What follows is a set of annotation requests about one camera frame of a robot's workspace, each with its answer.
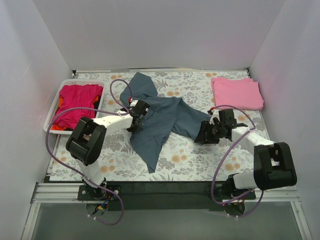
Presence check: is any blue-grey t-shirt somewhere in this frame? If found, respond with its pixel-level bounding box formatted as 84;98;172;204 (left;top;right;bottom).
120;72;211;174

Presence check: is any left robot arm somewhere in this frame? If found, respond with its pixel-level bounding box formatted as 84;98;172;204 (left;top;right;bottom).
66;100;151;200

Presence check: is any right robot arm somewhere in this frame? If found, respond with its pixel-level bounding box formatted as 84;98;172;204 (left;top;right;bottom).
195;109;298;199

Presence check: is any floral table mat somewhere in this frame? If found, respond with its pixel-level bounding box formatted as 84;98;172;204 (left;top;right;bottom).
47;70;269;182

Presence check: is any white plastic basket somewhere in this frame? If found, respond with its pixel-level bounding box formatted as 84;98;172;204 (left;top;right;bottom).
43;79;105;135

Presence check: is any folded pink t-shirt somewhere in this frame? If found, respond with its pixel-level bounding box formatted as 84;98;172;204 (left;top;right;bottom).
211;77;264;111

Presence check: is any magenta t-shirt in basket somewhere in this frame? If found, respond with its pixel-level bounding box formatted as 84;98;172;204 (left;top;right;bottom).
53;84;104;130

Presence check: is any orange garment in basket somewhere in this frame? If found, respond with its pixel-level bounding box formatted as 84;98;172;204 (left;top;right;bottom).
51;97;67;131

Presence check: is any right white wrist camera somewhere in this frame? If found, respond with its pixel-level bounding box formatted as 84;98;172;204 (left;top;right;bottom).
209;110;220;125

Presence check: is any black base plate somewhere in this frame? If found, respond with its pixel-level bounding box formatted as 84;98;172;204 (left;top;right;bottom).
77;181;247;211

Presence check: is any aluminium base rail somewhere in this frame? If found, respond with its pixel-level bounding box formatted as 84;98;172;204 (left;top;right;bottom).
21;182;312;240

